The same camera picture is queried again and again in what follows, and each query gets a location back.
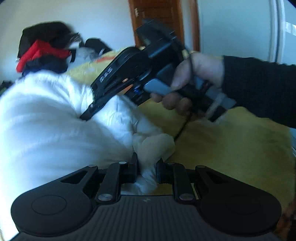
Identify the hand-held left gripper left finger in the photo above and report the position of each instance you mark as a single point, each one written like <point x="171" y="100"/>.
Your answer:
<point x="133" y="169"/>

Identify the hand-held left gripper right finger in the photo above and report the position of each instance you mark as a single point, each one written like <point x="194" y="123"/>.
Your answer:
<point x="161" y="171"/>

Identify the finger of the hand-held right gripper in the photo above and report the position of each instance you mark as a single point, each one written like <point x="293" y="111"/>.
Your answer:
<point x="137" y="92"/>
<point x="97" y="107"/>

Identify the white fluffy garment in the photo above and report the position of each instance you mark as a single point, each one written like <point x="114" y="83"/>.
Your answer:
<point x="46" y="127"/>

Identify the person's right hand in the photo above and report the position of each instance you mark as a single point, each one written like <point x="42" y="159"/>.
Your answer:
<point x="205" y="67"/>

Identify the brown wooden door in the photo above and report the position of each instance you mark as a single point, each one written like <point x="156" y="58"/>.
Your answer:
<point x="159" y="14"/>

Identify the pale blue cloth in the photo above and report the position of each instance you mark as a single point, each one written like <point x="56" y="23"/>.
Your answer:
<point x="84" y="55"/>

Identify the black bag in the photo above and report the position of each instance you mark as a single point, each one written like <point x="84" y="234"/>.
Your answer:
<point x="97" y="45"/>

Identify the navy blue garment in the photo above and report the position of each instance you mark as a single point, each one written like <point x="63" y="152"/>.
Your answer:
<point x="46" y="66"/>

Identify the yellow floral bedsheet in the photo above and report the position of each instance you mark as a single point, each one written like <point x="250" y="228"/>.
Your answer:
<point x="231" y="150"/>

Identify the red jacket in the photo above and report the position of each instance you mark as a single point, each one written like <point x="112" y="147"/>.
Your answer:
<point x="39" y="52"/>

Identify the black jacket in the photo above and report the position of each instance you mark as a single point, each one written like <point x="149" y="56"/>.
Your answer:
<point x="46" y="31"/>

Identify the white wardrobe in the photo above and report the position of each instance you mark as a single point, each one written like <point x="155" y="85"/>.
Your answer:
<point x="282" y="30"/>

